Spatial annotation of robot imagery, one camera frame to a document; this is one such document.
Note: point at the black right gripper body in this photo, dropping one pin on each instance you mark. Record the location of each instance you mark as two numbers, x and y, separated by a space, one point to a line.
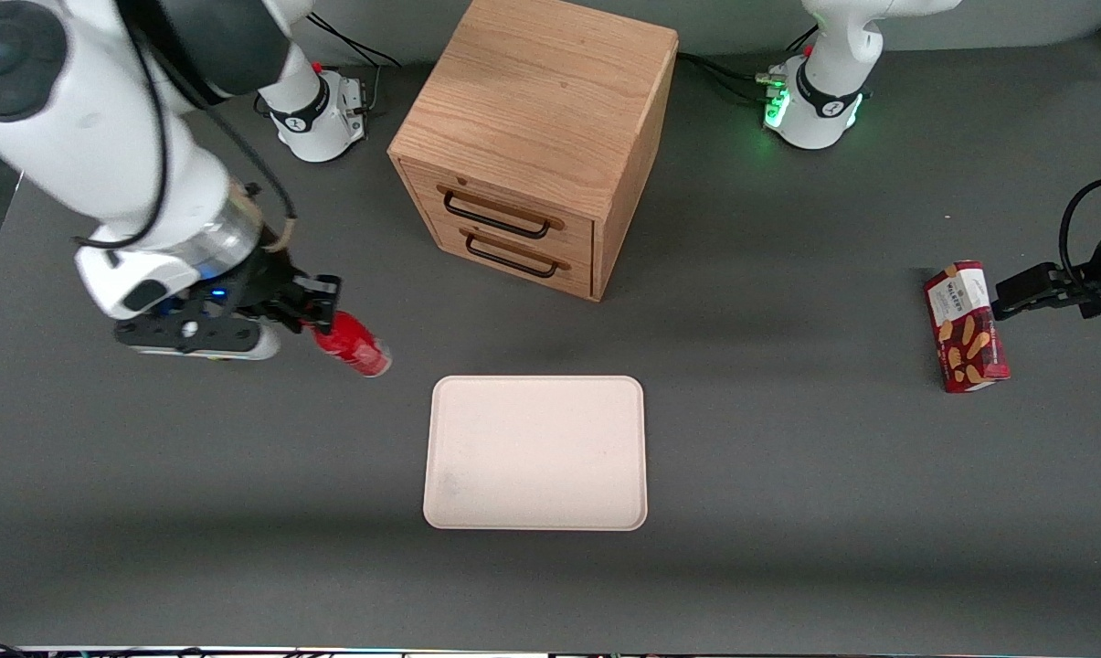
264 282

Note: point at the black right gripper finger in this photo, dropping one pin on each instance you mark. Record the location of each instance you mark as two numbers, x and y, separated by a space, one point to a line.
299 320
320 288

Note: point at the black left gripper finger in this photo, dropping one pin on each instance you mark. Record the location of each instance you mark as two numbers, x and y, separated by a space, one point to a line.
1025 291
1078 292

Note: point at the red coke bottle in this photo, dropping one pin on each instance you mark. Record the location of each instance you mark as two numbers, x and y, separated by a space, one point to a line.
356 349

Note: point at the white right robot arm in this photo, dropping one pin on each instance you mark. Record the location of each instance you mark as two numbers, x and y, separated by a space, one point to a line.
84 137

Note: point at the cream plastic tray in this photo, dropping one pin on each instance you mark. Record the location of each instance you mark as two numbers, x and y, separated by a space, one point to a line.
536 452

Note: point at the red shortbread cookie box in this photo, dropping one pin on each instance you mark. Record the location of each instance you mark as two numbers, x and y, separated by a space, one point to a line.
968 329

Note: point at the wooden drawer cabinet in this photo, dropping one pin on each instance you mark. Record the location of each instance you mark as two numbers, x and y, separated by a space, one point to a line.
532 91

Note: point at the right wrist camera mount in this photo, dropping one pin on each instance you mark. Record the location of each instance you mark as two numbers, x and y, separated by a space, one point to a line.
194 334

